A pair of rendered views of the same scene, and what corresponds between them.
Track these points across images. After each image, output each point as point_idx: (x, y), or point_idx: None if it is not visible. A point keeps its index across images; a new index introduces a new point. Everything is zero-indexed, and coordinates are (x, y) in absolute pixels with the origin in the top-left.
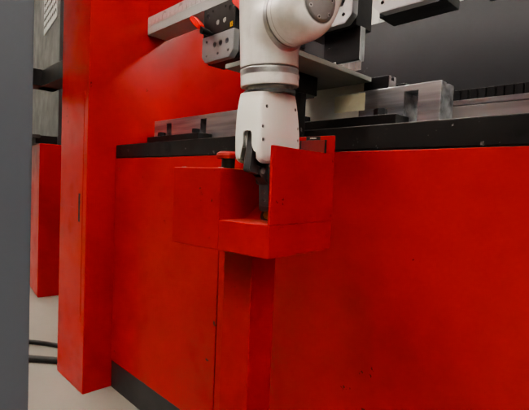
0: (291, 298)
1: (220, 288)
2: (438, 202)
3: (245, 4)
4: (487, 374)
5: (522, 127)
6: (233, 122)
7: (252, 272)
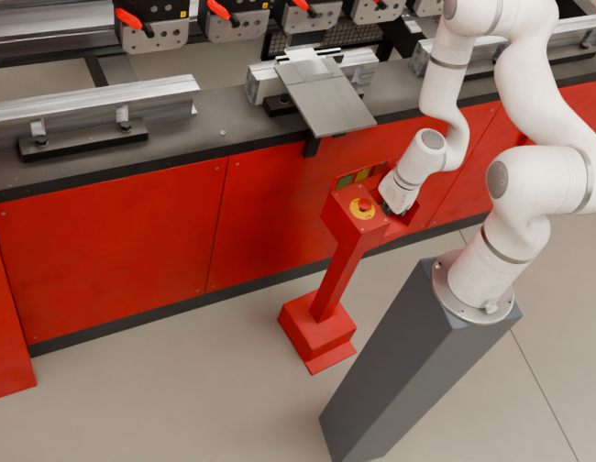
0: (291, 206)
1: (218, 229)
2: (391, 140)
3: (431, 165)
4: None
5: None
6: (178, 103)
7: None
